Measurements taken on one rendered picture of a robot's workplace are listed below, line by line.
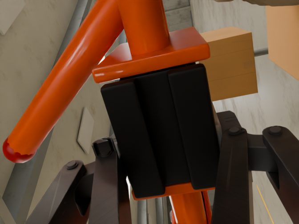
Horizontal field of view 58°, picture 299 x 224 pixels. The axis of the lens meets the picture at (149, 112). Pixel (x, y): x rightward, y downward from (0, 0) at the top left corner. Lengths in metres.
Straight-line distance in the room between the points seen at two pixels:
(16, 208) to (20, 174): 0.58
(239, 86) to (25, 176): 3.55
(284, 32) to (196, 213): 0.22
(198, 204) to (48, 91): 0.12
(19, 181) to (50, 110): 4.40
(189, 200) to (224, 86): 1.70
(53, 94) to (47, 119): 0.02
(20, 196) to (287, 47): 4.25
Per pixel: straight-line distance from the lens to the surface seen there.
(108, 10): 0.16
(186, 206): 0.19
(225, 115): 0.17
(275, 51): 0.37
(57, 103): 0.19
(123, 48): 0.19
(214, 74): 1.84
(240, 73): 1.87
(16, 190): 4.52
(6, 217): 3.28
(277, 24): 0.35
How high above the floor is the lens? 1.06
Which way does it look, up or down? 9 degrees up
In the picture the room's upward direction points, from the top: 101 degrees counter-clockwise
